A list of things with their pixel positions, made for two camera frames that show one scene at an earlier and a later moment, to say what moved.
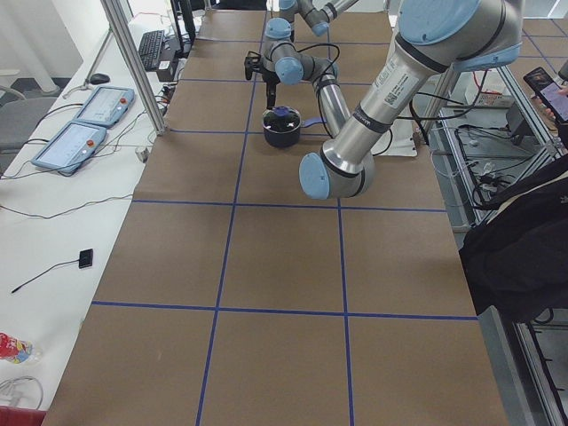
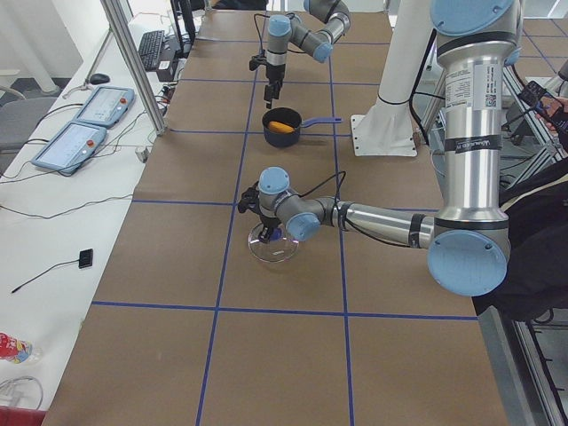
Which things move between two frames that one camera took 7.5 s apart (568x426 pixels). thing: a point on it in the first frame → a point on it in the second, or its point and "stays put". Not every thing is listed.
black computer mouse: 99,78 stays put
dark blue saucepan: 282,126 stays put
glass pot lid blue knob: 281,119 → 279,247
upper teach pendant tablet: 105,106 stays put
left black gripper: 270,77 → 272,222
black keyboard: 150,48 stays put
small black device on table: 85,258 stays put
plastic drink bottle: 18,351 stays put
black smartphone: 548,90 → 532,94
